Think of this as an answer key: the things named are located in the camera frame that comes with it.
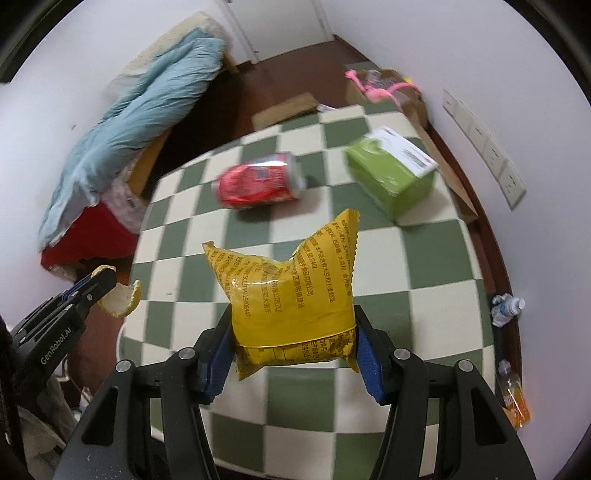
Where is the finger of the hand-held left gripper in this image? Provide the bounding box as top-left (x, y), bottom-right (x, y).
top-left (46, 268), bottom-right (116, 305)
top-left (60, 274), bottom-right (116, 319)

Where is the wooden bed frame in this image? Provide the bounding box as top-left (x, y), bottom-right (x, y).
top-left (127, 134), bottom-right (169, 199)

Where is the light blue duvet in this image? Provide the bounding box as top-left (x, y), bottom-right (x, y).
top-left (37, 34), bottom-right (227, 252)

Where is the open cardboard box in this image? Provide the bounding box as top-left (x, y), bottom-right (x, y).
top-left (344, 68), bottom-right (428, 121)

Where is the clear water bottle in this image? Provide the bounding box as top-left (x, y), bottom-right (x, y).
top-left (490, 293), bottom-right (526, 328)

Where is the green checkered table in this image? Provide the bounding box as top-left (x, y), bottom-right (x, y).
top-left (117, 104), bottom-right (497, 476)

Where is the pink toy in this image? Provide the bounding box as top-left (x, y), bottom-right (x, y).
top-left (345, 69), bottom-right (421, 104)

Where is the brown paper bag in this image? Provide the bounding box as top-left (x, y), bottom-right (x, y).
top-left (418, 122), bottom-right (479, 224)

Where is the orange drink bottle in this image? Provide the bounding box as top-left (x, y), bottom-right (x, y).
top-left (496, 360), bottom-right (532, 430)

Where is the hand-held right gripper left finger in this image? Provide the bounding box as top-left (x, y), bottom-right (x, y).
top-left (76, 305), bottom-right (236, 480)

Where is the small wooden stool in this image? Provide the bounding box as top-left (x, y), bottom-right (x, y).
top-left (252, 92), bottom-right (319, 130)

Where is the pale yellow fruit peel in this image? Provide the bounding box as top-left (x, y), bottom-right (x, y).
top-left (91, 264), bottom-right (141, 319)

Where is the person's left forearm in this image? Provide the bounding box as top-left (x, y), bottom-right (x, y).
top-left (18, 364), bottom-right (81, 472)

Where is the red bed base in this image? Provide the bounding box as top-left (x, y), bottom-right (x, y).
top-left (39, 203), bottom-right (139, 280)

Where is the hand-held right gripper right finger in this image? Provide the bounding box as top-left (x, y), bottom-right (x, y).
top-left (353, 305), bottom-right (539, 480)

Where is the cream pillow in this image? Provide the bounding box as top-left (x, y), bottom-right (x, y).
top-left (117, 11), bottom-right (227, 81)

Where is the pink patterned bed sheet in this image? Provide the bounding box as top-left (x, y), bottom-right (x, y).
top-left (99, 178), bottom-right (148, 236)

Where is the row of wall sockets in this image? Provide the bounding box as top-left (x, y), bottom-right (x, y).
top-left (441, 88), bottom-right (527, 210)

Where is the white door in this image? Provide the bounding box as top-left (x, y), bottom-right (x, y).
top-left (226, 0), bottom-right (335, 63)

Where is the yellow snack packet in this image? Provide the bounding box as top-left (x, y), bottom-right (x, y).
top-left (202, 209), bottom-right (361, 381)

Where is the red soda can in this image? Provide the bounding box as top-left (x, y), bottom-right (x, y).
top-left (212, 151), bottom-right (308, 212)

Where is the green cardboard box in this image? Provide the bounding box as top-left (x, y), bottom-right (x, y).
top-left (345, 127), bottom-right (440, 224)

